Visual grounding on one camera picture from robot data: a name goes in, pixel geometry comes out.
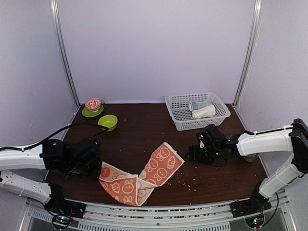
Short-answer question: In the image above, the white towel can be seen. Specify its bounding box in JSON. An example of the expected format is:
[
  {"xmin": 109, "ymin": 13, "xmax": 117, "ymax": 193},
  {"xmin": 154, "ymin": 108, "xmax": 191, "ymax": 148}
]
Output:
[{"xmin": 192, "ymin": 104, "xmax": 216, "ymax": 119}]

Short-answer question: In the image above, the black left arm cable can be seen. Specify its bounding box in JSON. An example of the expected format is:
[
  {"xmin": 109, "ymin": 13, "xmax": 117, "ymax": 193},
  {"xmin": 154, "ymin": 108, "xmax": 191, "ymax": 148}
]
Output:
[{"xmin": 0, "ymin": 123, "xmax": 109, "ymax": 152}]

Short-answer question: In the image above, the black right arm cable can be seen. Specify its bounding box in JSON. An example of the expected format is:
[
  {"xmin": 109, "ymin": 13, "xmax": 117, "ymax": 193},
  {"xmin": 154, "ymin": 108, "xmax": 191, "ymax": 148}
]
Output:
[{"xmin": 259, "ymin": 194, "xmax": 280, "ymax": 224}]

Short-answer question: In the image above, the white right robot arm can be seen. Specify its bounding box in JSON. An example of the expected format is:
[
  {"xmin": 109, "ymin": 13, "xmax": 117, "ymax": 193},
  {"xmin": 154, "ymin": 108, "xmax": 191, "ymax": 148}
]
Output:
[{"xmin": 187, "ymin": 118, "xmax": 308, "ymax": 213}]

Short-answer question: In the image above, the aluminium front rail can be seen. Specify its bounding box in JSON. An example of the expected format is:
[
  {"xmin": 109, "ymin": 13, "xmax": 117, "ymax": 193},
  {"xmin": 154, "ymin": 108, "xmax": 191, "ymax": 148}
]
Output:
[{"xmin": 17, "ymin": 190, "xmax": 299, "ymax": 231}]

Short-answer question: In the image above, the rolled grey towel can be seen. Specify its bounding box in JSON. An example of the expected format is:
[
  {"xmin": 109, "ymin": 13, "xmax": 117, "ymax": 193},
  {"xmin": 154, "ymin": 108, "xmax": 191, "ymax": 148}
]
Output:
[{"xmin": 188, "ymin": 100, "xmax": 212, "ymax": 112}]

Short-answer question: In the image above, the right aluminium post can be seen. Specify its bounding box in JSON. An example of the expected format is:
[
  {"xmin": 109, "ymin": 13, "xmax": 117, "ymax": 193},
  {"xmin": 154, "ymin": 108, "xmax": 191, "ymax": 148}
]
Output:
[{"xmin": 233, "ymin": 0, "xmax": 263, "ymax": 110}]

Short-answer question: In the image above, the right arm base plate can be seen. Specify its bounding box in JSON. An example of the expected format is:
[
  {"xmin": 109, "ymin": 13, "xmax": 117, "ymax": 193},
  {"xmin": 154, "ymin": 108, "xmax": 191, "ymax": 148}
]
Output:
[{"xmin": 230, "ymin": 199, "xmax": 271, "ymax": 218}]

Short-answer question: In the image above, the orange patterned towel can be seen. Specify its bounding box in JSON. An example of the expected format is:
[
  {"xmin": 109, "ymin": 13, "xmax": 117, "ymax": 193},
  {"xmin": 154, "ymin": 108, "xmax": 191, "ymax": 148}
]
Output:
[{"xmin": 99, "ymin": 142, "xmax": 184, "ymax": 206}]

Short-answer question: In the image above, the green plate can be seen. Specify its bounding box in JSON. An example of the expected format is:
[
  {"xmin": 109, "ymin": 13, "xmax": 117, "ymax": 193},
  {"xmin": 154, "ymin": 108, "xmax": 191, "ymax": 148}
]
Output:
[{"xmin": 81, "ymin": 105, "xmax": 104, "ymax": 118}]

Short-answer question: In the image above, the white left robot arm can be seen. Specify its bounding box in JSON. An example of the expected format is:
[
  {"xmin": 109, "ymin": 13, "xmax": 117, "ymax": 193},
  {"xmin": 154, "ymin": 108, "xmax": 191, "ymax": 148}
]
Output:
[{"xmin": 0, "ymin": 139, "xmax": 102, "ymax": 214}]

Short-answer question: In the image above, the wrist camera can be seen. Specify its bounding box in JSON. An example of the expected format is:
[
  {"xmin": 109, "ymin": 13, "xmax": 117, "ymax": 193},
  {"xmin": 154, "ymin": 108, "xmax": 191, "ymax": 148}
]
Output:
[
  {"xmin": 196, "ymin": 124, "xmax": 227, "ymax": 148},
  {"xmin": 73, "ymin": 139, "xmax": 102, "ymax": 162}
]

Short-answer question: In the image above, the left aluminium post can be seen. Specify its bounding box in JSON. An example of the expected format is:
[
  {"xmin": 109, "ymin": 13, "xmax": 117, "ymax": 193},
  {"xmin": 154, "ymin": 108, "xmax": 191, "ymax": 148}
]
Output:
[{"xmin": 50, "ymin": 0, "xmax": 81, "ymax": 107}]

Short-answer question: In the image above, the red patterned bowl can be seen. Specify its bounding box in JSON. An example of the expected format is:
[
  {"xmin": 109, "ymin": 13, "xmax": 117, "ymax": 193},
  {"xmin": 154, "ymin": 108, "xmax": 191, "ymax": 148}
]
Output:
[{"xmin": 85, "ymin": 98, "xmax": 102, "ymax": 112}]

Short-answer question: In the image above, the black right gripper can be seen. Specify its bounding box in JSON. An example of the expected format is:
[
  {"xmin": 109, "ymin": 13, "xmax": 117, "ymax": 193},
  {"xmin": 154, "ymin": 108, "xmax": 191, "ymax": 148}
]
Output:
[{"xmin": 184, "ymin": 144, "xmax": 220, "ymax": 165}]

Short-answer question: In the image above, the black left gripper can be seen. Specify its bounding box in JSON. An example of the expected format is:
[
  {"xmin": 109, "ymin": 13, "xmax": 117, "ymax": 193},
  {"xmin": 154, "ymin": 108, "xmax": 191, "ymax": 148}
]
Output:
[{"xmin": 65, "ymin": 159, "xmax": 102, "ymax": 179}]

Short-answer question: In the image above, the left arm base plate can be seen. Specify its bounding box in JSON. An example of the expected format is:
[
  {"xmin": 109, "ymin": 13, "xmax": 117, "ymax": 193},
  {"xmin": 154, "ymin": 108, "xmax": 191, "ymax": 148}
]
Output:
[{"xmin": 44, "ymin": 200, "xmax": 86, "ymax": 218}]

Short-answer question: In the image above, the green bowl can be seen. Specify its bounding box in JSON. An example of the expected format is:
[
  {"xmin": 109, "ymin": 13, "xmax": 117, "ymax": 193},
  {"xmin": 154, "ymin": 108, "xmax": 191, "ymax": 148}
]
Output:
[{"xmin": 98, "ymin": 115, "xmax": 118, "ymax": 132}]

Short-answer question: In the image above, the white plastic basket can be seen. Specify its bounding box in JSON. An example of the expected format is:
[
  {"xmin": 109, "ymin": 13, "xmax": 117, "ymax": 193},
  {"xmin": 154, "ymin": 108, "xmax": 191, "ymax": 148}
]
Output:
[{"xmin": 165, "ymin": 92, "xmax": 231, "ymax": 131}]

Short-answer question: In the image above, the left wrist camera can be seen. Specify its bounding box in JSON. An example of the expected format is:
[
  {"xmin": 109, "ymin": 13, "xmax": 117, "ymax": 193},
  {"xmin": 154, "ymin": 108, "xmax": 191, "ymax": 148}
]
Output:
[{"xmin": 73, "ymin": 139, "xmax": 102, "ymax": 162}]

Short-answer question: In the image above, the aluminium post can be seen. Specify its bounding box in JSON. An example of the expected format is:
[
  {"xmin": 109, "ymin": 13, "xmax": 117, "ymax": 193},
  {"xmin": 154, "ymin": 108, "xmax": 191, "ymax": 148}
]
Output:
[
  {"xmin": 50, "ymin": 0, "xmax": 81, "ymax": 107},
  {"xmin": 233, "ymin": 0, "xmax": 263, "ymax": 110}
]

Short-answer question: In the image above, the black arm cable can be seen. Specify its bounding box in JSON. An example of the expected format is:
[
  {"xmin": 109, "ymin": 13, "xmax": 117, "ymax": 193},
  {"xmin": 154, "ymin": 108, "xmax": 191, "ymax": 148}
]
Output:
[
  {"xmin": 259, "ymin": 194, "xmax": 280, "ymax": 224},
  {"xmin": 0, "ymin": 123, "xmax": 109, "ymax": 152}
]

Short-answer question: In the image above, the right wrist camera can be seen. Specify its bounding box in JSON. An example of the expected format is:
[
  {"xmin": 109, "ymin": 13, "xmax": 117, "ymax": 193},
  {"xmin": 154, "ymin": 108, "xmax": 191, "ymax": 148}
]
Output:
[{"xmin": 196, "ymin": 124, "xmax": 227, "ymax": 148}]

